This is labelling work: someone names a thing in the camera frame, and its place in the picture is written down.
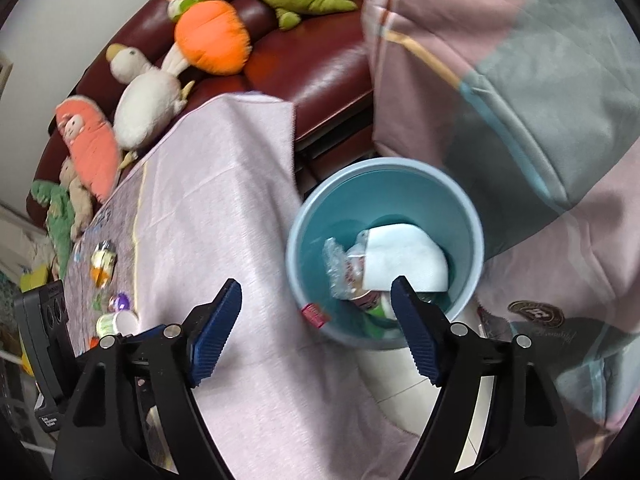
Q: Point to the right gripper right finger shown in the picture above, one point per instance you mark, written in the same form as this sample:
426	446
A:
526	434

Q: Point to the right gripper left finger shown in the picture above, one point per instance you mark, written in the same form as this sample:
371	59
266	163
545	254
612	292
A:
133	414

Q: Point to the orange yellow snack bag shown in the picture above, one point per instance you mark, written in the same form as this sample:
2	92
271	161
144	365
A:
102	263

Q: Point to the light blue trash bin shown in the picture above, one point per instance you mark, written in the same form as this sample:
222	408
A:
370	223

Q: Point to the purple small wrapper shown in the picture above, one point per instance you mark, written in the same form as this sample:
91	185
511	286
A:
119	302

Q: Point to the green dinosaur plush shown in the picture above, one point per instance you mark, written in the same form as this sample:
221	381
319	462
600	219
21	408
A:
59	219

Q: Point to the beige bear plush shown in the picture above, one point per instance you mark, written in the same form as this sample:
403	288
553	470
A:
80	199

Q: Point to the pink carrot doll plush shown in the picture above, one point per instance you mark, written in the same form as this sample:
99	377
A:
89	137

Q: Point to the white paper tissue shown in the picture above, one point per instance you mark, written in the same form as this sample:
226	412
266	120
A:
403	249

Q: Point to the pink grey tablecloth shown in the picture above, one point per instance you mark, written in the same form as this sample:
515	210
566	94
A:
214	201

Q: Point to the clear plastic wrapper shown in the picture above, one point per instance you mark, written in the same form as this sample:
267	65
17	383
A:
344	268

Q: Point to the white duck plush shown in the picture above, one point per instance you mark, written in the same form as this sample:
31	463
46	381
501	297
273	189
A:
152	98

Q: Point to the orange carrot bunny plush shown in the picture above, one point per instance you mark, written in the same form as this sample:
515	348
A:
208	35

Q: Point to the plaid pink teal blanket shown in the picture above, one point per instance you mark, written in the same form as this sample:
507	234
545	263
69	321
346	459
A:
532	106

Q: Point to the dark red leather sofa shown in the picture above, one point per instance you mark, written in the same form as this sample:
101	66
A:
320	66

